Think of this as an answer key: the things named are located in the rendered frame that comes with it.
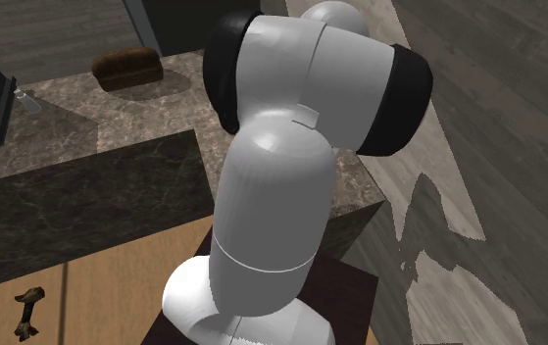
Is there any wooden cabinet with bronze handle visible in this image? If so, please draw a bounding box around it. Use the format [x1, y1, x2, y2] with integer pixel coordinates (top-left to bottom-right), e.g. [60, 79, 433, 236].
[0, 215, 381, 345]

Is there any brown bread loaf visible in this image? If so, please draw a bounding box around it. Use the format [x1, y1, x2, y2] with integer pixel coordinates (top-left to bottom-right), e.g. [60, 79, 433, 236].
[91, 46, 165, 93]

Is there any clear glass shaker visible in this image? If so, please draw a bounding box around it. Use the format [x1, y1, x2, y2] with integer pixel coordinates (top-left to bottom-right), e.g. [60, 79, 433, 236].
[14, 88, 43, 116]

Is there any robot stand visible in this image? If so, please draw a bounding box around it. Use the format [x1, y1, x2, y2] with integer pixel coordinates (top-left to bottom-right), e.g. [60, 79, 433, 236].
[140, 228, 379, 345]

